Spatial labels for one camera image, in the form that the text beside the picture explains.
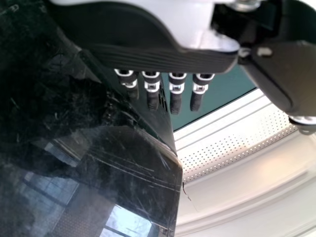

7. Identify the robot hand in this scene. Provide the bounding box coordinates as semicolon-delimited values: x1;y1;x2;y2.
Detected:
45;0;316;135

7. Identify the black oven with glass door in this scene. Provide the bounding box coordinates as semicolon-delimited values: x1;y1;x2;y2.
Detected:
0;0;184;237

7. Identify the white perforated cable duct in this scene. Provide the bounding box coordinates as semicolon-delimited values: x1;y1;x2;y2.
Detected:
173;88;302;184

